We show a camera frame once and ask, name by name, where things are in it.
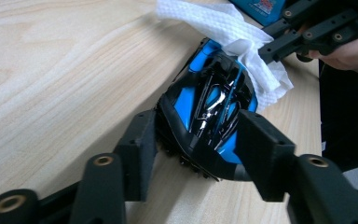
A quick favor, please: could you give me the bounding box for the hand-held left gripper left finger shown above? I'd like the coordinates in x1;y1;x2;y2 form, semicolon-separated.
69;108;158;224

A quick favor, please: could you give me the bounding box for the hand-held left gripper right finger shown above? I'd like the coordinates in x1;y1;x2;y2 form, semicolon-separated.
236;110;358;224

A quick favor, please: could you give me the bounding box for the blue wet wipes pack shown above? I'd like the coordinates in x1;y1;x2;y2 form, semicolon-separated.
227;0;288;27

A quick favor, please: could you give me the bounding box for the blue and black toy car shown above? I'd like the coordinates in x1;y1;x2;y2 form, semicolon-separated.
155;36;259;182

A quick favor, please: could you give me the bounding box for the white wet wipe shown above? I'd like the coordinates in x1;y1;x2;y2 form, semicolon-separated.
155;0;295;113

